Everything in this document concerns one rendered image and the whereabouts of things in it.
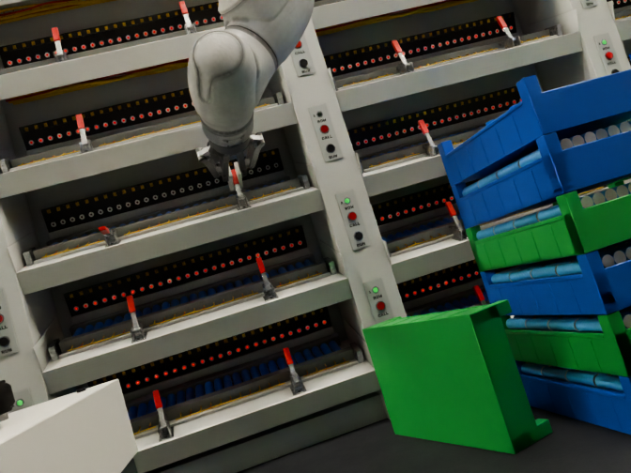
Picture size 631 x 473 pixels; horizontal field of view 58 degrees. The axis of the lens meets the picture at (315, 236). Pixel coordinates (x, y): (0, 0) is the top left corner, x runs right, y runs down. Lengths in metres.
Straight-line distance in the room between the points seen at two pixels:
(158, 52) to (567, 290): 0.90
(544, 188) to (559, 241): 0.07
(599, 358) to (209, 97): 0.65
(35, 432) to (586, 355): 0.69
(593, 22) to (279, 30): 0.85
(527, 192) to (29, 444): 0.69
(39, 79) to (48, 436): 0.97
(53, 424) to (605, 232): 0.66
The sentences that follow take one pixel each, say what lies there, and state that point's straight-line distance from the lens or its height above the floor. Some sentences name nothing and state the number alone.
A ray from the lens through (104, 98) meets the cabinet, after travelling 1.46.
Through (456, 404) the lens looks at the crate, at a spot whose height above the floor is 0.07.
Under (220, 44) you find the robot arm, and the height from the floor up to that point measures 0.66.
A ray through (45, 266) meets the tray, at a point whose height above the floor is 0.49.
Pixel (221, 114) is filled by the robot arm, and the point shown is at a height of 0.59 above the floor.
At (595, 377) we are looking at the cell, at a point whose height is 0.07.
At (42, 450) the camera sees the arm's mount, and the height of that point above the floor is 0.26.
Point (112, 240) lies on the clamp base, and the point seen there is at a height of 0.51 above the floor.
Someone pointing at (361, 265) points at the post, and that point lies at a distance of 1.17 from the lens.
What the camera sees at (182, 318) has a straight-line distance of 1.19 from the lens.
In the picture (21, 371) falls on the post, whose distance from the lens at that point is 1.20.
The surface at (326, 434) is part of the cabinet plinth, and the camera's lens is 1.22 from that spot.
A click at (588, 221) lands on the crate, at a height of 0.28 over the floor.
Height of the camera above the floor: 0.30
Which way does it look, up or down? 5 degrees up
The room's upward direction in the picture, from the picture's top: 17 degrees counter-clockwise
